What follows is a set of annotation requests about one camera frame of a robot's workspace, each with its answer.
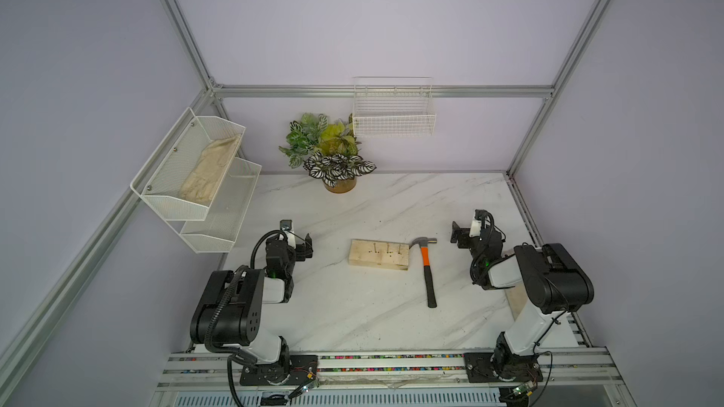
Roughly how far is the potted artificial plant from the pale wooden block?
24 cm

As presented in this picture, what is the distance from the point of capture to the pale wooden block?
0.92 meters

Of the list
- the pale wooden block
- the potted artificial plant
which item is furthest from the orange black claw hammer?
the potted artificial plant

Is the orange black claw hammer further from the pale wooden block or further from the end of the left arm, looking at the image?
the end of the left arm

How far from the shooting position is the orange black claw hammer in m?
0.88

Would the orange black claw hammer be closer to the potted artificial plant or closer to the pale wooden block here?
the pale wooden block

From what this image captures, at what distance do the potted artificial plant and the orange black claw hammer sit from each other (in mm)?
319

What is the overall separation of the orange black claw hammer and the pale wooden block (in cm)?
6

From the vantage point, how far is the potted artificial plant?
3.08ft
